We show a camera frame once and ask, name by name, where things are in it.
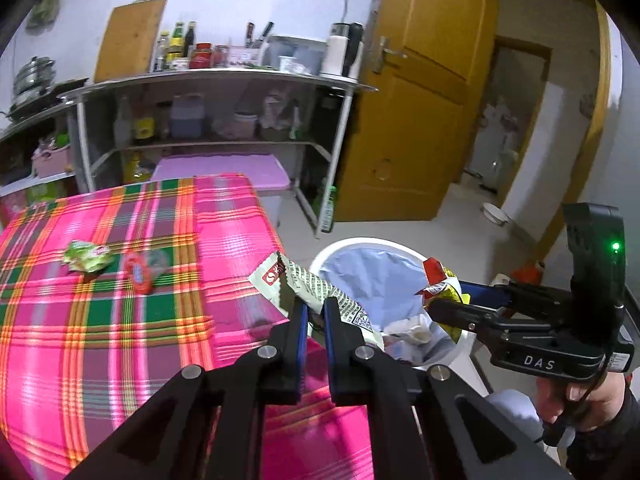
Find person's right hand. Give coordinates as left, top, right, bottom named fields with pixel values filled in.
left=535, top=371, right=635, bottom=432

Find red lidded jar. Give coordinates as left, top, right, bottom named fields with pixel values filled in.
left=189, top=42, right=213, bottom=69

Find green hanging cloth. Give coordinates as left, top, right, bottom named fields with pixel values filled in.
left=25, top=0, right=63, bottom=29

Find steel pot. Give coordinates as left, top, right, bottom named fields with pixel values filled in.
left=12, top=56, right=56, bottom=96

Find clear plastic bottle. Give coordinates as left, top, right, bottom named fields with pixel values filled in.
left=114, top=96, right=133, bottom=147

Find green glass bottle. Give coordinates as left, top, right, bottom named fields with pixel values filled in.
left=315, top=185, right=339, bottom=234

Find metal door handle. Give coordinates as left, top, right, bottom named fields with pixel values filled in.
left=370, top=36, right=408, bottom=75

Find wooden side shelf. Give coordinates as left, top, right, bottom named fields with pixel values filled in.
left=0, top=102, right=81, bottom=211

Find white green printed wrapper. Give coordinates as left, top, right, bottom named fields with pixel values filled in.
left=248, top=251, right=386, bottom=354

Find grey bin liner bag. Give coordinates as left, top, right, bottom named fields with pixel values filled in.
left=320, top=247, right=467, bottom=369

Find pink plastic basket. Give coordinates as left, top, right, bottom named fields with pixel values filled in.
left=31, top=145, right=71, bottom=178

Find pink plastic tub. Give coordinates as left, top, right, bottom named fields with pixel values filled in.
left=232, top=112, right=259, bottom=140

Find wooden cutting board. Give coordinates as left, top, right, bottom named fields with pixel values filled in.
left=94, top=0, right=167, bottom=83

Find person's leg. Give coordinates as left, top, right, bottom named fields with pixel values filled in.
left=487, top=391, right=546, bottom=444

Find white electric kettle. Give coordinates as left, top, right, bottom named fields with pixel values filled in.
left=320, top=22, right=364, bottom=81

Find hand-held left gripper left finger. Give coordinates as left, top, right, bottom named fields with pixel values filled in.
left=65, top=299, right=310, bottom=480

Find dark thermos flask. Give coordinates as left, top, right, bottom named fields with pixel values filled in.
left=315, top=89, right=339, bottom=143

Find clear glass bottle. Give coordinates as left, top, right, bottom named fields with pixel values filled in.
left=154, top=31, right=171, bottom=72

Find white bowl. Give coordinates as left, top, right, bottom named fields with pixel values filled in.
left=482, top=202, right=509, bottom=226

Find black stove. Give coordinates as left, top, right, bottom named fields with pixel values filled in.
left=0, top=79, right=88, bottom=121

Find yellow red snack packet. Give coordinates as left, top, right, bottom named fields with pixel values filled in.
left=415, top=256, right=473, bottom=346

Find kitchen knives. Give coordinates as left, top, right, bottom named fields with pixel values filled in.
left=244, top=21, right=275, bottom=50

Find purple liquid jug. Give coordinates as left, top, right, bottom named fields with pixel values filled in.
left=170, top=94, right=206, bottom=140

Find storage box with purple lid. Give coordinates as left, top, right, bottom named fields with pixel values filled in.
left=150, top=154, right=292, bottom=228

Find colourful cardboard boxes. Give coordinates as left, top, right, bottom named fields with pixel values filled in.
left=0, top=180, right=68, bottom=226

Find pink plaid tablecloth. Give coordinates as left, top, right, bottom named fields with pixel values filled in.
left=0, top=174, right=376, bottom=480

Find large yellow oil bottle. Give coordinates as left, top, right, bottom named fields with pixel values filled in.
left=122, top=150, right=153, bottom=185

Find person's right forearm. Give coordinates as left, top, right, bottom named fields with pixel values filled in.
left=565, top=389, right=640, bottom=480

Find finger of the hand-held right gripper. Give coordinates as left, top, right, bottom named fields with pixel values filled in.
left=429, top=299, right=502, bottom=342
left=460, top=281, right=517, bottom=312

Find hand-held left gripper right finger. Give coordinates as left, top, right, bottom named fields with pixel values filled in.
left=322, top=297, right=576, bottom=480

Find crumpled plastic bags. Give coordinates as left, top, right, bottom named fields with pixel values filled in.
left=260, top=87, right=301, bottom=141

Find red plastic wrapper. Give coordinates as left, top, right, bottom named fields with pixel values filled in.
left=122, top=249, right=171, bottom=295

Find white plastic bin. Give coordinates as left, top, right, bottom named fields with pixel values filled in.
left=309, top=237, right=475, bottom=374

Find green crumpled snack wrapper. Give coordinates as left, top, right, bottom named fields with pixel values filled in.
left=62, top=240, right=115, bottom=274

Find yellow wooden door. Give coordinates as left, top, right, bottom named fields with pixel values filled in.
left=332, top=0, right=498, bottom=223

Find pink knife holder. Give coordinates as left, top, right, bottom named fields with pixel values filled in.
left=227, top=46, right=263, bottom=67

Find clear plastic container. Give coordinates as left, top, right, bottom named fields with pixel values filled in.
left=260, top=35, right=328, bottom=76

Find metal shelf unit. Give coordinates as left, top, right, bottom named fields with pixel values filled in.
left=59, top=67, right=378, bottom=239

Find yellow label sauce bottle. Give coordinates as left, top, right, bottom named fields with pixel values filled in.
left=166, top=22, right=185, bottom=64

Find orange floor item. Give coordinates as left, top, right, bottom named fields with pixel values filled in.
left=510, top=265, right=544, bottom=286

